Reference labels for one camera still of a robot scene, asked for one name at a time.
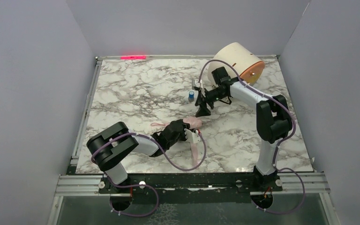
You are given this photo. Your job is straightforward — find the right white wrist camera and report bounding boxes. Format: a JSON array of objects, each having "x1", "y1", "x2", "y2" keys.
[{"x1": 192, "y1": 79, "x2": 203, "y2": 91}]

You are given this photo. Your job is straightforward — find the beige cylindrical umbrella stand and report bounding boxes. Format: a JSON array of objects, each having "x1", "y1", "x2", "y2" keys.
[{"x1": 213, "y1": 42, "x2": 265, "y2": 85}]

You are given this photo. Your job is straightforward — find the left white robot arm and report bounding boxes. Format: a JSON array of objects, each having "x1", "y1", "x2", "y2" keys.
[{"x1": 86, "y1": 119, "x2": 198, "y2": 185}]

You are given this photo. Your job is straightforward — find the pink folding umbrella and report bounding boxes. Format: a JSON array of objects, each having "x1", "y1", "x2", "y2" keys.
[{"x1": 151, "y1": 117, "x2": 202, "y2": 168}]

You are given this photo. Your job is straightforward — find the pink tape marker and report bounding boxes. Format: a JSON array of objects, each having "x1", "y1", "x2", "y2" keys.
[{"x1": 120, "y1": 55, "x2": 146, "y2": 60}]

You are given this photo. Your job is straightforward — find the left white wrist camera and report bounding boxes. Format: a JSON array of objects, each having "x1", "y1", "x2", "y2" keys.
[{"x1": 185, "y1": 129, "x2": 201, "y2": 144}]

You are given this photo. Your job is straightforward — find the aluminium table frame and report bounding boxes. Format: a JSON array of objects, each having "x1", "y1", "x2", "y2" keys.
[{"x1": 48, "y1": 56, "x2": 339, "y2": 225}]

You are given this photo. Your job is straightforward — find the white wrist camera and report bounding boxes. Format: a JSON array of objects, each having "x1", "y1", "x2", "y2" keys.
[
  {"x1": 185, "y1": 129, "x2": 201, "y2": 144},
  {"x1": 192, "y1": 79, "x2": 203, "y2": 91}
]

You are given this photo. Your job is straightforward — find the small blue cap bottle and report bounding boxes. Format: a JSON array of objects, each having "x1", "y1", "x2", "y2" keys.
[{"x1": 188, "y1": 90, "x2": 195, "y2": 102}]

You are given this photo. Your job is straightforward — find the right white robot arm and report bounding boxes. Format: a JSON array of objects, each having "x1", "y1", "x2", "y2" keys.
[{"x1": 192, "y1": 67, "x2": 293, "y2": 186}]

